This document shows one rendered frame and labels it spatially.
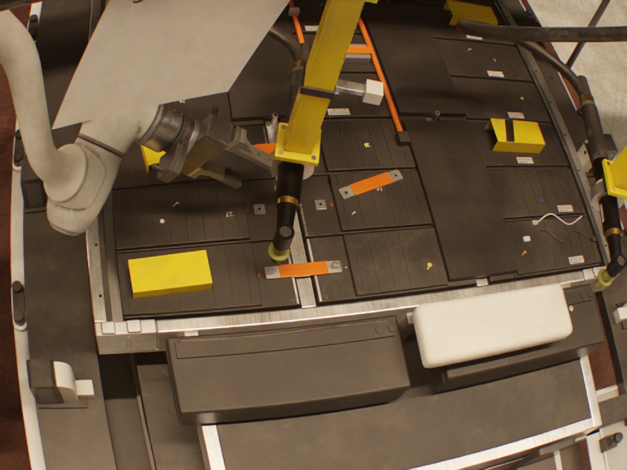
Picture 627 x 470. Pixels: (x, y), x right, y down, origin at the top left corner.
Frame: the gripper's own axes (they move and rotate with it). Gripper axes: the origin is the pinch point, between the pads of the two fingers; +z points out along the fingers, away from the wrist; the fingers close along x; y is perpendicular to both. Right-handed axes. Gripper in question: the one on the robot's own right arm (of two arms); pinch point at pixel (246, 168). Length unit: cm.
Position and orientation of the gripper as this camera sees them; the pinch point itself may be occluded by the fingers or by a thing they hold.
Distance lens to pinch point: 150.4
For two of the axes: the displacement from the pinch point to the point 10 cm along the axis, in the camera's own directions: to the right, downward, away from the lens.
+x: -6.5, 3.2, 6.9
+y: 0.8, -8.7, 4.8
